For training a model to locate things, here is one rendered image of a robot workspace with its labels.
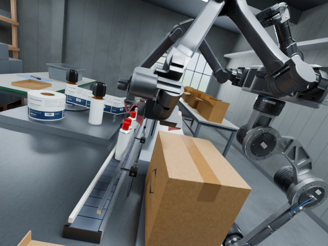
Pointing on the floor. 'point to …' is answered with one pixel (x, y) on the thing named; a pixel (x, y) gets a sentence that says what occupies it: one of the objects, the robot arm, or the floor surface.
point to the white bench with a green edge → (6, 83)
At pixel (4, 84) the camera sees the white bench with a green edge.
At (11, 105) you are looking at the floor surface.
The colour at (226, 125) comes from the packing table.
